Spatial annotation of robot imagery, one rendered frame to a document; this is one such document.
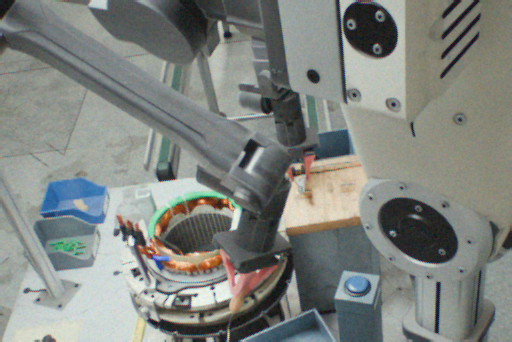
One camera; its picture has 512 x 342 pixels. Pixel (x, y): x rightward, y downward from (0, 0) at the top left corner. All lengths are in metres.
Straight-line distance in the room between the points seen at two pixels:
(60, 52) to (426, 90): 0.52
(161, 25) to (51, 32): 0.34
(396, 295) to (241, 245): 0.69
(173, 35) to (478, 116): 0.26
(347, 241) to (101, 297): 0.66
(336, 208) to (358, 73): 0.95
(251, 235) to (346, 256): 0.52
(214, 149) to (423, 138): 0.28
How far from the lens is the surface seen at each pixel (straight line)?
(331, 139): 1.57
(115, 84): 0.81
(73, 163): 3.65
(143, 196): 1.30
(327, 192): 1.38
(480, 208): 0.71
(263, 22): 0.44
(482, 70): 0.57
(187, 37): 0.50
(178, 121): 0.81
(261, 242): 0.91
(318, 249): 1.38
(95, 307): 1.69
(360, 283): 1.23
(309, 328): 1.19
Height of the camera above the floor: 1.96
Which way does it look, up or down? 42 degrees down
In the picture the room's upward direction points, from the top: 10 degrees counter-clockwise
